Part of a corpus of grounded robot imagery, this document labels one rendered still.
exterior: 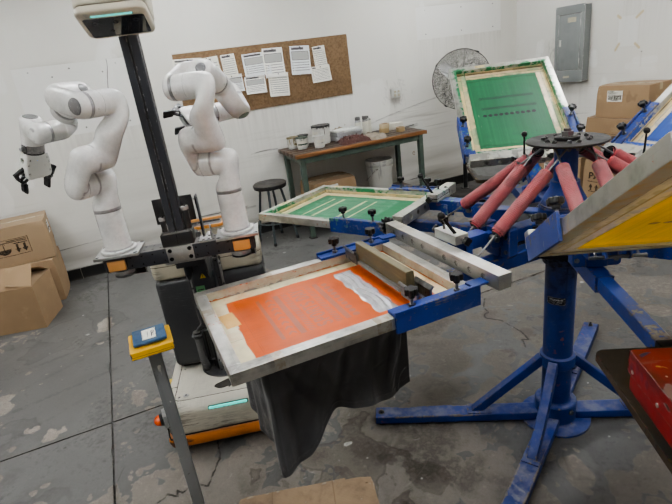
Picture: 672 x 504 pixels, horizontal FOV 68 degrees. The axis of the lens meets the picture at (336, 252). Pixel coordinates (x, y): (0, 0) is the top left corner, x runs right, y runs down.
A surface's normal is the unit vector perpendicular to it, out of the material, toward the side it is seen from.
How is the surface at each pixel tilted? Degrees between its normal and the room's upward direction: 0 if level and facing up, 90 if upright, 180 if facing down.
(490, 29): 90
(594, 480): 0
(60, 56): 90
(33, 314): 90
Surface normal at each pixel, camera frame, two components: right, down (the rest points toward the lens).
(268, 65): 0.42, 0.23
